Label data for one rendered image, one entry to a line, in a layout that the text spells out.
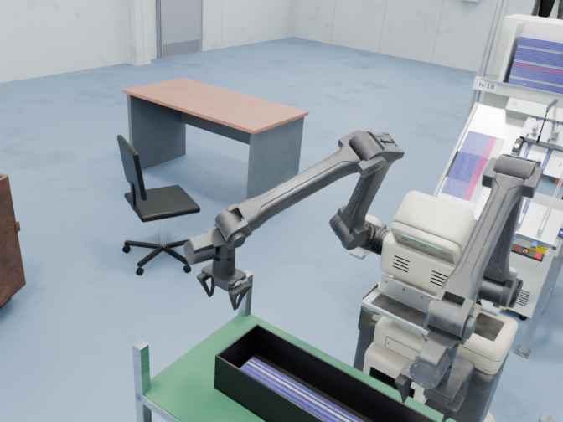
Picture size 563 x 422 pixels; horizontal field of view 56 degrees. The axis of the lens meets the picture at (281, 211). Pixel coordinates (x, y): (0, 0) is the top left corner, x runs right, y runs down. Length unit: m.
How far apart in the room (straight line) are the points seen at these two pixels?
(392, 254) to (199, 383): 0.69
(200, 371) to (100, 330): 1.72
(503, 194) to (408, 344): 0.78
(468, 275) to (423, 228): 0.49
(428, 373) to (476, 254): 0.25
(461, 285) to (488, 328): 1.06
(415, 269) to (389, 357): 0.36
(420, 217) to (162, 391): 0.85
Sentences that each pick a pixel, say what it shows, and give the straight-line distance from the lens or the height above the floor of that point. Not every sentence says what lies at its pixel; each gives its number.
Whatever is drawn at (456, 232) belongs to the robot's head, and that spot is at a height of 1.34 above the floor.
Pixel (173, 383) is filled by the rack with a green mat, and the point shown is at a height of 0.95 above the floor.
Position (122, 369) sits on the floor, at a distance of 2.95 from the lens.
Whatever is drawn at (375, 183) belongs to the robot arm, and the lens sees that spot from 1.46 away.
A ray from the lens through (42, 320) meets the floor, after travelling 3.35.
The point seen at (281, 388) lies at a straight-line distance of 1.44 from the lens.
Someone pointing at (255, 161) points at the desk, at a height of 0.51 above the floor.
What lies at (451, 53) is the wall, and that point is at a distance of 11.73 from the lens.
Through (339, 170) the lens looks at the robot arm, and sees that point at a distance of 1.29.
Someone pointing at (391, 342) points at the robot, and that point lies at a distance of 1.87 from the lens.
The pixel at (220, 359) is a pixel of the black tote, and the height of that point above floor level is 1.06.
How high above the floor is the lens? 2.01
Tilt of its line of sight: 27 degrees down
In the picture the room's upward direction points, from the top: 5 degrees clockwise
